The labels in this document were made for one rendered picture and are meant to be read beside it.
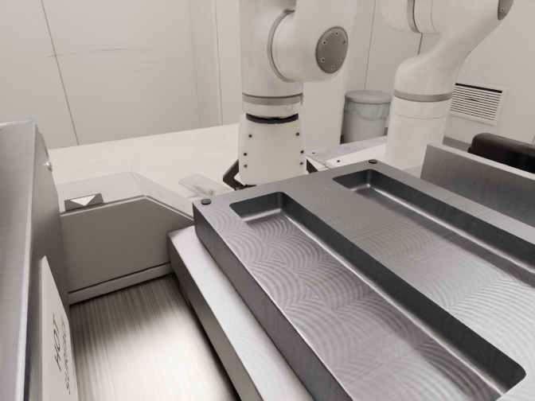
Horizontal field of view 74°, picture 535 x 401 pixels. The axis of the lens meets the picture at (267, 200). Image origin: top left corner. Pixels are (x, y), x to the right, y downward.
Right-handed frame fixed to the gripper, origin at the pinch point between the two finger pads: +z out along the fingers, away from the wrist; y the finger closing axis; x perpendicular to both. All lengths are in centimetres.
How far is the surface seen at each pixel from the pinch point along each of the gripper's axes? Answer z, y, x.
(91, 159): 8, 43, -48
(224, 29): -21, 3, -179
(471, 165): -17.8, -11.4, 27.3
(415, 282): -16.8, -1.4, 38.3
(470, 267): -16.8, -4.7, 37.6
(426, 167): -16.3, -9.9, 23.9
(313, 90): 19, -57, -202
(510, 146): -18.0, -16.8, 24.4
